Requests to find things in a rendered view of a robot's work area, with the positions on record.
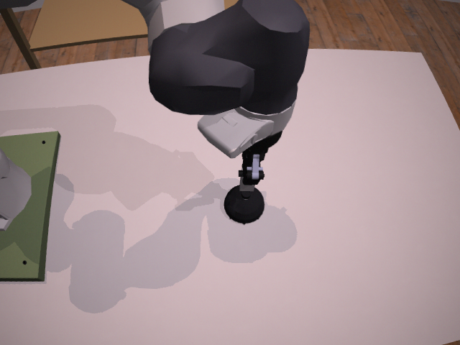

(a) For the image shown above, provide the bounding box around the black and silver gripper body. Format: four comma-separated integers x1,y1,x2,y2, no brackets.
247,131,282,162

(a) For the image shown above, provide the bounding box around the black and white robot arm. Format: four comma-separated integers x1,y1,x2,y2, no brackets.
0,0,310,231

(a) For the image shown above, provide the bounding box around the black dome-shaped bell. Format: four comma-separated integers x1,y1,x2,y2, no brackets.
224,185,265,224

